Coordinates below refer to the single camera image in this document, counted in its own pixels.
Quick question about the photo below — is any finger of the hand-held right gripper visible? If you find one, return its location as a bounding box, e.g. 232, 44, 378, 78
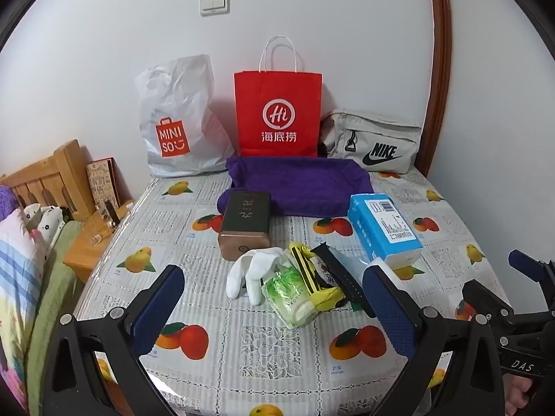
461, 280, 516, 323
508, 250, 555, 308

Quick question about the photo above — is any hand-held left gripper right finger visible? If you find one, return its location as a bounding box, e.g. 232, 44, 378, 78
362, 258, 508, 416

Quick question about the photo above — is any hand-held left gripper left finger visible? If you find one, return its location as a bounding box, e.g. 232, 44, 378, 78
43, 264, 187, 416

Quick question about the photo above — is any black strap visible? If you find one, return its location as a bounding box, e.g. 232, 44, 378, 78
314, 244, 369, 308

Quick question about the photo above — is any white sock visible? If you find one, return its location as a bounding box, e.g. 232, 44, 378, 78
228, 247, 284, 304

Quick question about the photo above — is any person's right hand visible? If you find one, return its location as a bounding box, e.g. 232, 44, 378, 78
505, 375, 538, 416

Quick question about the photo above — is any yellow black packet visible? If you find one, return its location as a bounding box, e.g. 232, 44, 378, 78
288, 243, 343, 313

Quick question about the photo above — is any white printed packet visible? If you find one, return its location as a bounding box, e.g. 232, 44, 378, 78
310, 255, 343, 289

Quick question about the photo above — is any blue tissue box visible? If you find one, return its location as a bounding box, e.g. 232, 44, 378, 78
347, 193, 423, 267

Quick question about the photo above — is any wooden nightstand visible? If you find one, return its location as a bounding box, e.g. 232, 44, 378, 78
63, 199, 137, 284

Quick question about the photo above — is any clear glass cup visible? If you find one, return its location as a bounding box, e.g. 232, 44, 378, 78
82, 214, 109, 245

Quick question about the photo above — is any fruit printed tablecloth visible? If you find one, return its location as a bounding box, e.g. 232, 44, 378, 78
71, 169, 514, 416

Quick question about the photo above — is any small black device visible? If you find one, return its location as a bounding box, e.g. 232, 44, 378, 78
104, 199, 120, 228

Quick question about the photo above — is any green wet wipe packet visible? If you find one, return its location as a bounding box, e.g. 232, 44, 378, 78
261, 253, 319, 329

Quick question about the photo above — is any green bed sheet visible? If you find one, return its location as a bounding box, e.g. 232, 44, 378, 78
26, 221, 87, 412

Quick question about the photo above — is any dark green tin box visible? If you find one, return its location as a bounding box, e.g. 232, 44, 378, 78
217, 189, 272, 261

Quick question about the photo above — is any brown patterned notebook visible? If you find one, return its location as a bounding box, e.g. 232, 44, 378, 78
85, 158, 122, 211

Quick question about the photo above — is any white dotted pillow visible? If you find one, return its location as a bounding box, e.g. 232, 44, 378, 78
22, 203, 66, 254

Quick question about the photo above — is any striped pillow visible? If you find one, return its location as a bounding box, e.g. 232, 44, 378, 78
0, 208, 46, 412

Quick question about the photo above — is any purple towel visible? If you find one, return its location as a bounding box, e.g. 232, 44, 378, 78
217, 156, 374, 217

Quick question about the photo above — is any wooden headboard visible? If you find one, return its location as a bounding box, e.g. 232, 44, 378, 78
0, 139, 94, 222

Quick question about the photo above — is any grey waist bag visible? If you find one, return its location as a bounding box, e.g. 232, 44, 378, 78
318, 108, 423, 174

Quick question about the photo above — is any purple plush fabric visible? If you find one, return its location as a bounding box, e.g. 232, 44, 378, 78
0, 184, 22, 222

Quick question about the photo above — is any white plastic shopping bag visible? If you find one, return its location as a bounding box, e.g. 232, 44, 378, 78
134, 54, 235, 178

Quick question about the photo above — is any red paper bag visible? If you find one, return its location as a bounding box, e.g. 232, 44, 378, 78
234, 37, 324, 159

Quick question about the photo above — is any brown wooden door frame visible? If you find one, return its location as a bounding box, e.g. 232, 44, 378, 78
425, 0, 454, 178

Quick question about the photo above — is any white light switch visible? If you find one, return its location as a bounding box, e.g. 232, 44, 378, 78
199, 0, 230, 16

